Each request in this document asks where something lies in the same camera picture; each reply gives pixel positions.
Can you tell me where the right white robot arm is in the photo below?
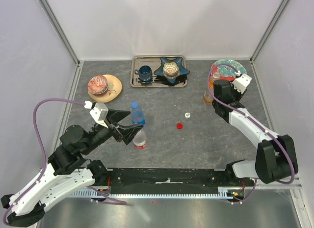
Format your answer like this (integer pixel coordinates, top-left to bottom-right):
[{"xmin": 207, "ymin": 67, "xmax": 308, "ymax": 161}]
[{"xmin": 213, "ymin": 79, "xmax": 298, "ymax": 186}]

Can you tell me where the tan wooden plate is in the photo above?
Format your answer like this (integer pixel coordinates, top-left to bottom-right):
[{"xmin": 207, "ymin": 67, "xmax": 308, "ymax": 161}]
[{"xmin": 88, "ymin": 75, "xmax": 122, "ymax": 103}]

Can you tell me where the red bottle cap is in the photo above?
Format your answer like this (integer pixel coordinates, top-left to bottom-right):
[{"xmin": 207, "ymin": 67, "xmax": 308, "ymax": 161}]
[{"xmin": 176, "ymin": 123, "xmax": 183, "ymax": 129}]

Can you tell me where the white tea bottle cap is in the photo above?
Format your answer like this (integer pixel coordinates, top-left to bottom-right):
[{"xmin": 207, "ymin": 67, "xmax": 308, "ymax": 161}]
[{"xmin": 184, "ymin": 112, "xmax": 191, "ymax": 119}]

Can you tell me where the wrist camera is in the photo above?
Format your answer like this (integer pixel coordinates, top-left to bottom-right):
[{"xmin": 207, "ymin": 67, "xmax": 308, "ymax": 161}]
[
  {"xmin": 232, "ymin": 74, "xmax": 252, "ymax": 94},
  {"xmin": 84, "ymin": 101, "xmax": 109, "ymax": 128}
]

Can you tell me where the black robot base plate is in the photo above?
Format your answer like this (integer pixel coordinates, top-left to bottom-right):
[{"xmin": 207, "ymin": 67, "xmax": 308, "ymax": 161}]
[{"xmin": 96, "ymin": 168, "xmax": 254, "ymax": 194}]

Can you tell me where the slotted cable duct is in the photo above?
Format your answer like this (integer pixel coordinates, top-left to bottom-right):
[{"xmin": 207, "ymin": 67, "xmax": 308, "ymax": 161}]
[{"xmin": 68, "ymin": 188, "xmax": 233, "ymax": 200}]

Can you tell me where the orange tea bottle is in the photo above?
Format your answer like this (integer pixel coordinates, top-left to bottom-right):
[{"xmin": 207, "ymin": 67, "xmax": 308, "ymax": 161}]
[{"xmin": 203, "ymin": 90, "xmax": 213, "ymax": 103}]

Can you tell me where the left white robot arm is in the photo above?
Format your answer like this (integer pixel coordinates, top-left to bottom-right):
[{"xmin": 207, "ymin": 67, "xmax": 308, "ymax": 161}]
[{"xmin": 1, "ymin": 103, "xmax": 143, "ymax": 228}]

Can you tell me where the small patterned bowl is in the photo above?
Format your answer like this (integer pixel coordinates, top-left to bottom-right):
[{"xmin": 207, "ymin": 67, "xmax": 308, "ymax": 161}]
[{"xmin": 162, "ymin": 62, "xmax": 180, "ymax": 78}]

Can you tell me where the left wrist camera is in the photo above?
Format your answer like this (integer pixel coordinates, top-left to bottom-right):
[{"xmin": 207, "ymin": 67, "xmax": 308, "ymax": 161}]
[{"xmin": 84, "ymin": 101, "xmax": 109, "ymax": 128}]

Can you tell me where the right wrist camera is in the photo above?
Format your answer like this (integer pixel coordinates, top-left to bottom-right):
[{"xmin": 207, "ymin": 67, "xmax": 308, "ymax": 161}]
[{"xmin": 232, "ymin": 74, "xmax": 252, "ymax": 94}]

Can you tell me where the red cap water bottle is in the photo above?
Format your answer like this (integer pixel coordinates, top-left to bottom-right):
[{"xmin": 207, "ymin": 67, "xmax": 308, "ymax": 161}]
[
  {"xmin": 133, "ymin": 130, "xmax": 147, "ymax": 150},
  {"xmin": 209, "ymin": 71, "xmax": 220, "ymax": 88}
]

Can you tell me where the blue teacup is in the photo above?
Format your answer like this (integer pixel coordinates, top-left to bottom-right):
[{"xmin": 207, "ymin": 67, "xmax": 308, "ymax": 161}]
[{"xmin": 134, "ymin": 65, "xmax": 153, "ymax": 81}]

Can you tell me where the blue cap water bottle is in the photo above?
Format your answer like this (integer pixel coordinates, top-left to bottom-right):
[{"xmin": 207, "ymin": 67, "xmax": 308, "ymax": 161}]
[{"xmin": 131, "ymin": 101, "xmax": 146, "ymax": 125}]

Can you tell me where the metal tray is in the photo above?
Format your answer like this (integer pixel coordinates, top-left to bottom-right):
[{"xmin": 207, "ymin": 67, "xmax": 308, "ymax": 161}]
[{"xmin": 130, "ymin": 55, "xmax": 188, "ymax": 88}]

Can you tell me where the red patterned bowl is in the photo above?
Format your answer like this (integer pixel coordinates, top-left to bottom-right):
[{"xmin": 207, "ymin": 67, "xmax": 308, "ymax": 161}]
[{"xmin": 87, "ymin": 75, "xmax": 108, "ymax": 95}]

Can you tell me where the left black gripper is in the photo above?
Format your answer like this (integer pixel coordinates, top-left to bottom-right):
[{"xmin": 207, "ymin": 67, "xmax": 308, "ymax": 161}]
[{"xmin": 82, "ymin": 108, "xmax": 144, "ymax": 154}]

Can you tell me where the red teal floral plate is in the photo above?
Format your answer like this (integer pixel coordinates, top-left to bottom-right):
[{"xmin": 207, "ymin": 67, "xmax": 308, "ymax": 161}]
[{"xmin": 211, "ymin": 59, "xmax": 247, "ymax": 81}]

